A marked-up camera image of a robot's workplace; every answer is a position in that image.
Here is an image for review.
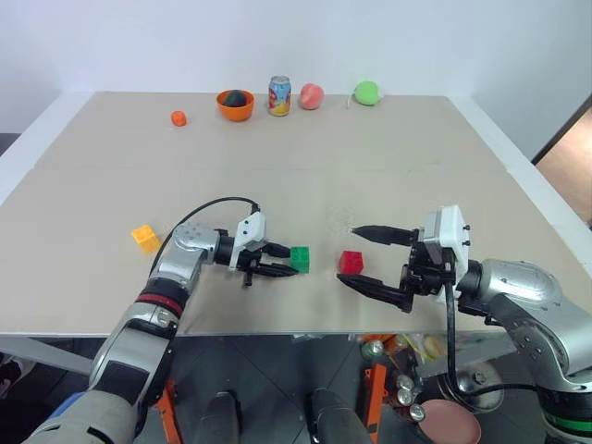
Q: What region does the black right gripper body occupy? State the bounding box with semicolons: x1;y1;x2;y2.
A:
400;228;458;298

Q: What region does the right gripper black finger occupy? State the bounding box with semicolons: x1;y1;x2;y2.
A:
349;224;420;247
335;273;415;315

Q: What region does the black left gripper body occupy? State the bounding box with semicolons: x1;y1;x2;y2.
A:
236;240;275;289

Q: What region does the green building block cube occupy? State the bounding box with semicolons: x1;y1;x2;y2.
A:
289;245;312;276

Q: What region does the red building block cube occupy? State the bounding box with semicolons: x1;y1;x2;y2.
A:
338;250;366;275

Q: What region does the beige toy potato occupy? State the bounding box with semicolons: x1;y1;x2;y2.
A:
423;334;449;363

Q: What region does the yellow building block cube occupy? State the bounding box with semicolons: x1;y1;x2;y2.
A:
130;224;164;255

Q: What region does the shiny metal bowl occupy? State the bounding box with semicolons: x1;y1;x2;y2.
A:
455;364;506;413

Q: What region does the dark rounded robot foot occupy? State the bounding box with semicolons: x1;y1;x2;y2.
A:
308;388;374;444
197;389;242;444

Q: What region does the green toy ball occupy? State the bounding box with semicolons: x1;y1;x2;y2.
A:
346;80;386;111

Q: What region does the orange plastic bowl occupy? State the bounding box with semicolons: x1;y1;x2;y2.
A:
215;88;257;123

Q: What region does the dark pink round bowl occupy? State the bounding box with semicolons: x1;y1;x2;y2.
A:
417;399;483;444

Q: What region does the colourful printed drink can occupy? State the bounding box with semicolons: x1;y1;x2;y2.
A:
267;75;293;117

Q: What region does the pink toy peach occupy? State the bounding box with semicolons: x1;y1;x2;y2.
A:
298;82;326;111

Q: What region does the brown wooden door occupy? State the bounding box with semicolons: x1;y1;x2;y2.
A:
535;130;592;231

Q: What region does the dark shoe with pink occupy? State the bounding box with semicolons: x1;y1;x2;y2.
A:
0;353;27;397

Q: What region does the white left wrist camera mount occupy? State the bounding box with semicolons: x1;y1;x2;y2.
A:
228;212;268;272

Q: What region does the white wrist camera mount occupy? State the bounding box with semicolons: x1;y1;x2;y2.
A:
228;212;268;272
422;203;473;284

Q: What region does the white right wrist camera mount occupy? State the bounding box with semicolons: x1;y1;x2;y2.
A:
422;203;473;284

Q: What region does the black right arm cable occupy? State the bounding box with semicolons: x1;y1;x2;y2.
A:
443;261;545;415

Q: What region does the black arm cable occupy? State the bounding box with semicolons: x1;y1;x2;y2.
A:
150;197;261;278
443;261;545;415

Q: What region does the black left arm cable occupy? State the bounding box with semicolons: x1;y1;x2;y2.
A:
150;197;261;278

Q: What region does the orange metal frame bar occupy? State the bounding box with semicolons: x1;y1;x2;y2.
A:
360;364;389;438
154;378;179;444

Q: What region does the black door frame strip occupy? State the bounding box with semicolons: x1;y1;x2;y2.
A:
530;92;592;167

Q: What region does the white table frame beam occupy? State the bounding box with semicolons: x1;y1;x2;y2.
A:
0;336;95;376

